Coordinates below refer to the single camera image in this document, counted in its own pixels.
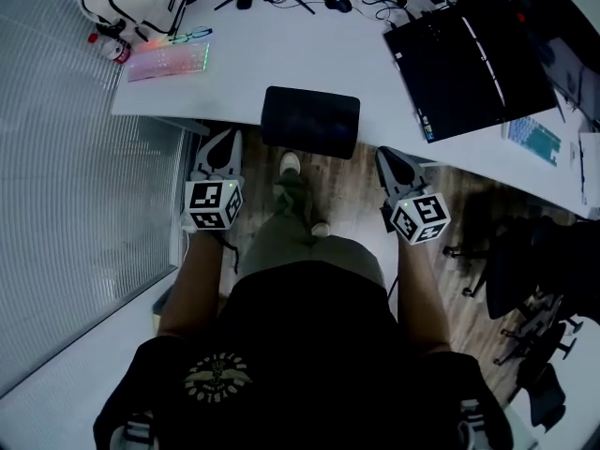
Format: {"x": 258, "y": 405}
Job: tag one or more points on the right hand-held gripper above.
{"x": 419, "y": 216}

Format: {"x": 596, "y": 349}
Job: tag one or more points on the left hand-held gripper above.
{"x": 213, "y": 204}

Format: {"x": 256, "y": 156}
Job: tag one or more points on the black mouse pad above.
{"x": 309, "y": 122}

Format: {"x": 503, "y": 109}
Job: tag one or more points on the person's left forearm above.
{"x": 194, "y": 279}

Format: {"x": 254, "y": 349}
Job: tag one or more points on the person's right forearm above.
{"x": 422, "y": 293}

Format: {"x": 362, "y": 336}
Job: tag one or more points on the white desk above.
{"x": 290, "y": 54}

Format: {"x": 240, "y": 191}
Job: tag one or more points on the person's white shoe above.
{"x": 321, "y": 229}
{"x": 289, "y": 161}

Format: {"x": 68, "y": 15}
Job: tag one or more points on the backlit rainbow keyboard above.
{"x": 169, "y": 61}

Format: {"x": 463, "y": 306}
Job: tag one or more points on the black laptop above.
{"x": 464, "y": 73}

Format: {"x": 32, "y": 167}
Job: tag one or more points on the black-framed glasses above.
{"x": 194, "y": 34}

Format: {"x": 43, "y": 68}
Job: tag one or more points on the person's olive trousers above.
{"x": 300, "y": 246}

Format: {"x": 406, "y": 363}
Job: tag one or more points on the teal and white keyboard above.
{"x": 534, "y": 139}

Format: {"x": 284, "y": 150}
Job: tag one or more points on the bottle with red cap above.
{"x": 112, "y": 47}

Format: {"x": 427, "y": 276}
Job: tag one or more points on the small black earbud case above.
{"x": 244, "y": 1}

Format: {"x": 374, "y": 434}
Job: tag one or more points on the black office chair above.
{"x": 539, "y": 270}

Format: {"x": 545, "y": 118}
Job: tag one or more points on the white paper sheet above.
{"x": 589, "y": 167}

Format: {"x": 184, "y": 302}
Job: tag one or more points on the grey laptop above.
{"x": 569, "y": 73}

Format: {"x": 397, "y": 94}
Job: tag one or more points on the person's black t-shirt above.
{"x": 304, "y": 359}

